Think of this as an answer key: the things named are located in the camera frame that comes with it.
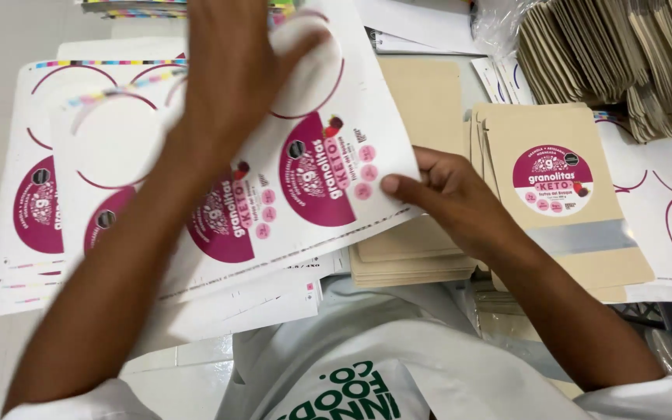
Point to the person's left hand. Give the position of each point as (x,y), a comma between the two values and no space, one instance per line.
(225,87)

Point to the person's right hand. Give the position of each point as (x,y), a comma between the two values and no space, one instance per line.
(464,204)

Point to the person's left fingers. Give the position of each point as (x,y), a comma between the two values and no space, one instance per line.
(237,29)

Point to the white sheet of magenta labels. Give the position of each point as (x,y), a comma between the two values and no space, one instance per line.
(318,175)

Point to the stack of colour-edged sheets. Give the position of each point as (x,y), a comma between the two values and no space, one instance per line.
(137,7)

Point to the white papers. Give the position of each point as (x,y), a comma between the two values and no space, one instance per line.
(412,23)

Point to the stack of plain kraft pouches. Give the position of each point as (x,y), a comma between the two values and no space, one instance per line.
(423,105)

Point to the stack of label sheets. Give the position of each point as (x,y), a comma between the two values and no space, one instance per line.
(27,128)

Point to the clear plastic bag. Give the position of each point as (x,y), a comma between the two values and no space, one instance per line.
(496,23)

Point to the stack of labelled kraft pouches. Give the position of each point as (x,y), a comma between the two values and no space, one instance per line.
(477,140)

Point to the small white paper slips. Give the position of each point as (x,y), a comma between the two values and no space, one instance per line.
(502,79)

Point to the white printed paper sheets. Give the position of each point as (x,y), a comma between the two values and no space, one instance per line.
(242,315)

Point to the person's white shirt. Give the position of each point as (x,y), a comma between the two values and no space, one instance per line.
(371,332)

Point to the kraft pouch with magenta label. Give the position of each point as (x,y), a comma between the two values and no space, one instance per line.
(569,186)

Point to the bundles of upright kraft pouches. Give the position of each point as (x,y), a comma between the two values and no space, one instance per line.
(616,52)

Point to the pile of empty backing sheets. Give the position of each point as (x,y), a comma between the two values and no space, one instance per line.
(671,204)

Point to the black plastic crate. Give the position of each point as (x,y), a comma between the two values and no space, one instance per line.
(645,313)

